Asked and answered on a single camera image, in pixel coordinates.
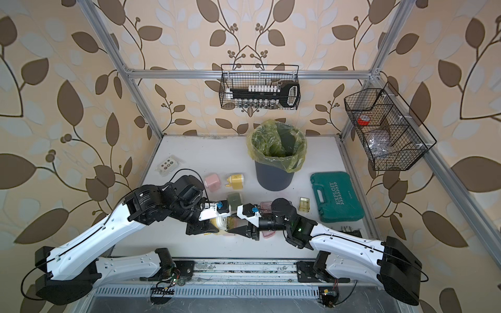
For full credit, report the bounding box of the grey trash bin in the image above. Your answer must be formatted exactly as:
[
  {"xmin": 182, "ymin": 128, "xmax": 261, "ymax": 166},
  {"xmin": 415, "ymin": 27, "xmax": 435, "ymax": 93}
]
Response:
[{"xmin": 254, "ymin": 161, "xmax": 294, "ymax": 192}]

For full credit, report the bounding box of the pink sharpener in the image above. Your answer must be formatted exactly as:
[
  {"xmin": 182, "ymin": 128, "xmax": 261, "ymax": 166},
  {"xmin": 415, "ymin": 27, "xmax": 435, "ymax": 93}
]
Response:
[{"xmin": 204, "ymin": 173, "xmax": 222, "ymax": 192}]

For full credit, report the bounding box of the pink shavings tray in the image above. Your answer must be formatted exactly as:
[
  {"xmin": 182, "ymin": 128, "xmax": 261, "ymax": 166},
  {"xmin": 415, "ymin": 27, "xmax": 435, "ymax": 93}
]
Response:
[
  {"xmin": 260, "ymin": 202, "xmax": 272, "ymax": 213},
  {"xmin": 261, "ymin": 231, "xmax": 276, "ymax": 239}
]

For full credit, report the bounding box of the right wire basket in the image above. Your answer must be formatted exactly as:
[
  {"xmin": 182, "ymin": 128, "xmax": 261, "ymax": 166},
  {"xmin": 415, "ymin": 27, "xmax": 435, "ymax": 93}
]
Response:
[{"xmin": 344, "ymin": 82, "xmax": 437, "ymax": 171}]

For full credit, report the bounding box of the yellow sharpener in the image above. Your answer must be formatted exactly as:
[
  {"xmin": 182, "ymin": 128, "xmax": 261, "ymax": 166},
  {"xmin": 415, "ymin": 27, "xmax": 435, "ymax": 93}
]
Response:
[
  {"xmin": 210, "ymin": 216, "xmax": 227, "ymax": 232},
  {"xmin": 226, "ymin": 173, "xmax": 245, "ymax": 190}
]

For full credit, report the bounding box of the back wire basket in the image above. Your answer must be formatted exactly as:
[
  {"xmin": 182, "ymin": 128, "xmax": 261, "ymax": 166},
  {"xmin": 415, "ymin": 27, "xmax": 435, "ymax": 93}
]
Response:
[{"xmin": 219, "ymin": 63, "xmax": 301, "ymax": 111}]

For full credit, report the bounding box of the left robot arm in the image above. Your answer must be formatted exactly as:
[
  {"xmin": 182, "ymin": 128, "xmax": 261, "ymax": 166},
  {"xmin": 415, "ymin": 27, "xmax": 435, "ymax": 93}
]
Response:
[{"xmin": 22, "ymin": 176, "xmax": 230, "ymax": 305}]

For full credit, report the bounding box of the green plastic tool case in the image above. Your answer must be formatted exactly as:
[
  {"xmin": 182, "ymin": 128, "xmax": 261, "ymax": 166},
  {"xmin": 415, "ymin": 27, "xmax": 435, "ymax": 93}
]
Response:
[{"xmin": 310, "ymin": 172, "xmax": 365, "ymax": 224}]

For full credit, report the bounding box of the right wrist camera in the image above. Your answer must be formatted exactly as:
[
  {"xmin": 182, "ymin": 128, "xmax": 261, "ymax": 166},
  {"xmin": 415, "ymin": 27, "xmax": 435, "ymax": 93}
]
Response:
[{"xmin": 237, "ymin": 203, "xmax": 262, "ymax": 228}]

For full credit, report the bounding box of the white button box in bag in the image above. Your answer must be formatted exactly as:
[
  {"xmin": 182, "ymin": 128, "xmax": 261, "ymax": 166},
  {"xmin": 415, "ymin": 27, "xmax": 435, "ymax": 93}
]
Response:
[{"xmin": 156, "ymin": 155, "xmax": 183, "ymax": 177}]

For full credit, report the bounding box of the green pencil sharpener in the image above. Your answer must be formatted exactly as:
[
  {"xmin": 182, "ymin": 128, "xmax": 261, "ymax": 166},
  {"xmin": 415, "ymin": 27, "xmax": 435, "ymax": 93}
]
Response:
[{"xmin": 227, "ymin": 192, "xmax": 243, "ymax": 211}]

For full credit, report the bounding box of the yellow shavings tray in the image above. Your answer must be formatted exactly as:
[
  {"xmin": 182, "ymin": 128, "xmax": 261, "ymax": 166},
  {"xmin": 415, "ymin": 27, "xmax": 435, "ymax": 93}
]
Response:
[
  {"xmin": 226, "ymin": 216, "xmax": 245, "ymax": 231},
  {"xmin": 299, "ymin": 197, "xmax": 310, "ymax": 213}
]

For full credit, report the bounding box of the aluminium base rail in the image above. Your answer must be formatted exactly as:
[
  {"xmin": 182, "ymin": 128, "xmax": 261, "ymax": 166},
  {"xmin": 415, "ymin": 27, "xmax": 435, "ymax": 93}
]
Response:
[{"xmin": 83, "ymin": 257, "xmax": 408, "ymax": 287}]

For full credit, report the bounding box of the yellow-green bin liner bag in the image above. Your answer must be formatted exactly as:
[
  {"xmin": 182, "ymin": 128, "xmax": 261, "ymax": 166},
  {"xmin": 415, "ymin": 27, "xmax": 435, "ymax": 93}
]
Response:
[{"xmin": 247, "ymin": 120, "xmax": 307, "ymax": 173}]

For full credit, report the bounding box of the clear plastic bag in basket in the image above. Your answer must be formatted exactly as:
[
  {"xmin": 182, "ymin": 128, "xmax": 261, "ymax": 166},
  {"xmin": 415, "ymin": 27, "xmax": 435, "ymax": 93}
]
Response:
[{"xmin": 366, "ymin": 129, "xmax": 393, "ymax": 158}]

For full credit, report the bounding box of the socket set in basket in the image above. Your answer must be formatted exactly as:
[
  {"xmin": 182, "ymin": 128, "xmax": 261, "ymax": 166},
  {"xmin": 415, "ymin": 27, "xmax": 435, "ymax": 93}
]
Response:
[{"xmin": 219, "ymin": 81, "xmax": 301, "ymax": 110}]

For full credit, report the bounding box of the wire basket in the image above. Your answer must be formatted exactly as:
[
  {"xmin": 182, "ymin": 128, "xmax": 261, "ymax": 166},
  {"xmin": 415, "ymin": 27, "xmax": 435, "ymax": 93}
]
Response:
[
  {"xmin": 219, "ymin": 63, "xmax": 301, "ymax": 111},
  {"xmin": 344, "ymin": 82, "xmax": 437, "ymax": 171}
]

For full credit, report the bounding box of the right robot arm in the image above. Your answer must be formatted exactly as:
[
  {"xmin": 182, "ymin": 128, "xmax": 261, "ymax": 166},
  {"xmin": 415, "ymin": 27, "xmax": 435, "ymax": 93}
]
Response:
[{"xmin": 231, "ymin": 198, "xmax": 429, "ymax": 306}]

